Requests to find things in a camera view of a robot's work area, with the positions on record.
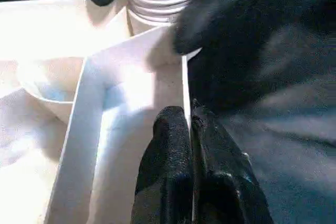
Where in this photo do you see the white plastic table top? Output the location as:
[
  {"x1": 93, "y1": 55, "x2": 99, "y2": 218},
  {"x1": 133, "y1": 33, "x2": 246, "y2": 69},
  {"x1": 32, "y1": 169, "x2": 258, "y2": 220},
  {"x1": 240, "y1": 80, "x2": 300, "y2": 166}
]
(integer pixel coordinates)
[{"x1": 0, "y1": 0, "x2": 205, "y2": 224}]

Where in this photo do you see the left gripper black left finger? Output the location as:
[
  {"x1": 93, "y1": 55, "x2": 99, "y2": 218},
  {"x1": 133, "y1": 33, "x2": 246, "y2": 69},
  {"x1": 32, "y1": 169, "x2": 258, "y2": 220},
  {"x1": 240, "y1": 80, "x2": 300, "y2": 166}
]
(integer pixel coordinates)
[{"x1": 130, "y1": 105, "x2": 195, "y2": 224}]

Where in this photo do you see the black cloth mat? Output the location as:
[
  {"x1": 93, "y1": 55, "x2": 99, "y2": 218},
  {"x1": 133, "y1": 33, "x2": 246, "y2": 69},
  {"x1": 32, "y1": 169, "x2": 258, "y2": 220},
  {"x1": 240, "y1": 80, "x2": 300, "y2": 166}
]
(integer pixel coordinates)
[{"x1": 0, "y1": 0, "x2": 336, "y2": 224}]

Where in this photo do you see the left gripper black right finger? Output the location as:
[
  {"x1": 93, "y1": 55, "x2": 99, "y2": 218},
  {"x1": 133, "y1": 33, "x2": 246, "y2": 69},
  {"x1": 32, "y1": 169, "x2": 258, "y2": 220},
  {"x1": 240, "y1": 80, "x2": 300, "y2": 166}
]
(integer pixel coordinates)
[{"x1": 191, "y1": 98, "x2": 275, "y2": 224}]

